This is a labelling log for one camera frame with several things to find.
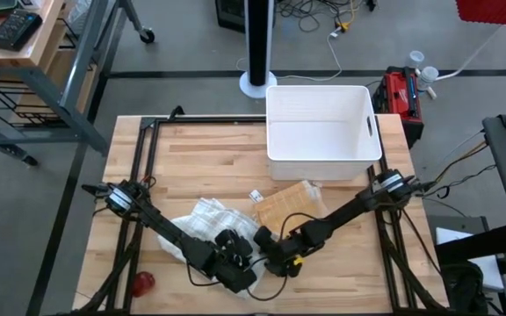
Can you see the white board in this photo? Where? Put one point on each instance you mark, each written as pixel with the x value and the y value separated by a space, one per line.
pixel 450 237

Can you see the black caster wheel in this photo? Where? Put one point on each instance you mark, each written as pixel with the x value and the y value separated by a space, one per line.
pixel 147 36

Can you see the white perforated plastic basket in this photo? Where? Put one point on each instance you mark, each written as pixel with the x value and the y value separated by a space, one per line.
pixel 323 127

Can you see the red apple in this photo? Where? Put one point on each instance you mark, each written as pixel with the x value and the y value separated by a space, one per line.
pixel 143 284

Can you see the black equipment box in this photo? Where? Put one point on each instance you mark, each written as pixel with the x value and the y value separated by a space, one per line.
pixel 231 15

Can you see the yellow checked towel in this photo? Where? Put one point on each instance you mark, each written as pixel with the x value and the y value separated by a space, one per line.
pixel 288 204

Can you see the black keypad device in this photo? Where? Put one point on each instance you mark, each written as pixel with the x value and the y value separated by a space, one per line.
pixel 16 28

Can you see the red black tool bag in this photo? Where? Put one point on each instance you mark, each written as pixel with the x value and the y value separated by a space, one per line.
pixel 398 96

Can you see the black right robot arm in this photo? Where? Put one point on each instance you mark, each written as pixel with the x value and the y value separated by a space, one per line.
pixel 349 210

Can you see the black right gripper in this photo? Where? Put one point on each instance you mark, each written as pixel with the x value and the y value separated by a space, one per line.
pixel 281 256

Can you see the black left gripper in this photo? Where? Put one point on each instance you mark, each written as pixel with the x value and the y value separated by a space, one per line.
pixel 235 272

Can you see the black aluminium table frame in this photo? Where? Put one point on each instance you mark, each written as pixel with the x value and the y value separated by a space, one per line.
pixel 231 119

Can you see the green box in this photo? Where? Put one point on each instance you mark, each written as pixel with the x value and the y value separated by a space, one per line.
pixel 2 4

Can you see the white plastic jar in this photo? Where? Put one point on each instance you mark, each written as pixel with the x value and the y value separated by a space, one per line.
pixel 428 76
pixel 416 58

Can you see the red foam panel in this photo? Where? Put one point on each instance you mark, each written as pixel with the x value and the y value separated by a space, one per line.
pixel 494 11

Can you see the orange power plug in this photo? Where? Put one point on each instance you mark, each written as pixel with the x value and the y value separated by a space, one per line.
pixel 343 27

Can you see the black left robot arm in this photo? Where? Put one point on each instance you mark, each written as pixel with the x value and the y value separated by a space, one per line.
pixel 161 224

